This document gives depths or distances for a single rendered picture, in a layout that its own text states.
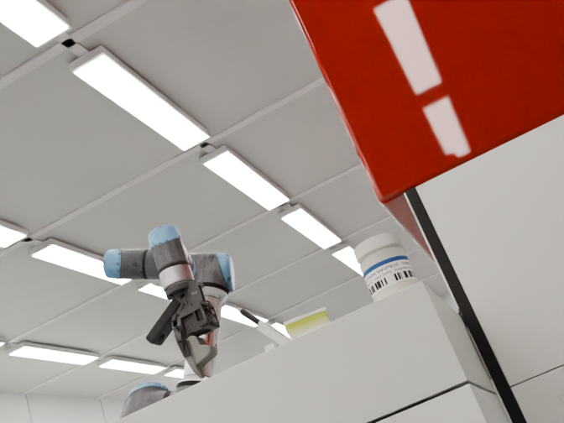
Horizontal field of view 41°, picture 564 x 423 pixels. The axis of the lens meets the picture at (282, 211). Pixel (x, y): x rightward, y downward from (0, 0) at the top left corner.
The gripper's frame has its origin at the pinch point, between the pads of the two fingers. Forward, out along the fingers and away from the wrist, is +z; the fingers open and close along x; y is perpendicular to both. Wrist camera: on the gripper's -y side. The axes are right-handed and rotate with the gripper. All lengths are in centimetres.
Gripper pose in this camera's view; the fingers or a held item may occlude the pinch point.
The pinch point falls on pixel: (197, 373)
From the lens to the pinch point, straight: 171.6
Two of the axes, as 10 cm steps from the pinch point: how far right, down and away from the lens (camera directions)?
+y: 8.7, -4.4, -2.2
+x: 3.6, 2.6, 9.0
